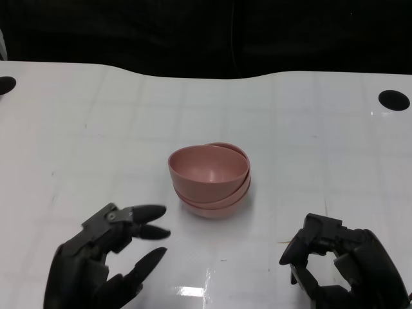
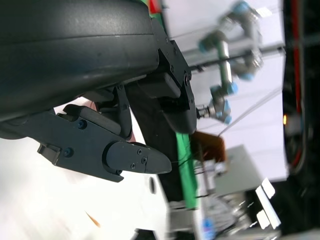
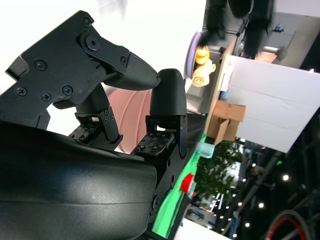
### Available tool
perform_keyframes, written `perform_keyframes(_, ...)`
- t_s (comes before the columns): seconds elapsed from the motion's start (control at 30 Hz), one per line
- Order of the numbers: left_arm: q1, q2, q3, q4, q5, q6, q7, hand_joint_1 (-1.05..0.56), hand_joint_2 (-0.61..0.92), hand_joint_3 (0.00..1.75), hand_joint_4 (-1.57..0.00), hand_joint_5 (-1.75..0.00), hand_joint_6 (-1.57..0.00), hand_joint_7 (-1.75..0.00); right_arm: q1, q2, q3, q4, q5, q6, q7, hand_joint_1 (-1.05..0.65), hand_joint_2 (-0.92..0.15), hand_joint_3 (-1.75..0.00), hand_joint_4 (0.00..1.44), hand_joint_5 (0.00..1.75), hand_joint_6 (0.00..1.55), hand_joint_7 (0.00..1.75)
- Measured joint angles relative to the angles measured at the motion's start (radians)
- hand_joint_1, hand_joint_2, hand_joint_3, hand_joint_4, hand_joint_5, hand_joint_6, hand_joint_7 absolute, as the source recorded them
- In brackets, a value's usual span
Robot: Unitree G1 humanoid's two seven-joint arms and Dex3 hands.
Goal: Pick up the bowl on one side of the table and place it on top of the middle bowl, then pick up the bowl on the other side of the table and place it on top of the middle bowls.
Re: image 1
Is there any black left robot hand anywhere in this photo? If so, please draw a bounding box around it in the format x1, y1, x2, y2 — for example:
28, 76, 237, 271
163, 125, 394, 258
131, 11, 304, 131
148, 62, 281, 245
43, 203, 171, 309

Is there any pink plastic bowl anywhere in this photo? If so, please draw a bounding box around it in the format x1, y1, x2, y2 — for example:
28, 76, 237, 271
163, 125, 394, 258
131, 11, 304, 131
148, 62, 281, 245
167, 145, 251, 203
180, 142, 252, 220
175, 143, 252, 209

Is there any black round table grommet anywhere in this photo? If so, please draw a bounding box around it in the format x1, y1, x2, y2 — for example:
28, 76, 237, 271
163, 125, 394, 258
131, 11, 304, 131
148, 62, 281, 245
0, 76, 17, 97
378, 89, 411, 111

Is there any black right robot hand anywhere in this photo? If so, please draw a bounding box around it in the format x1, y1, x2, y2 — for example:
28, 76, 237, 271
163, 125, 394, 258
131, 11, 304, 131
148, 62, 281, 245
278, 212, 407, 309

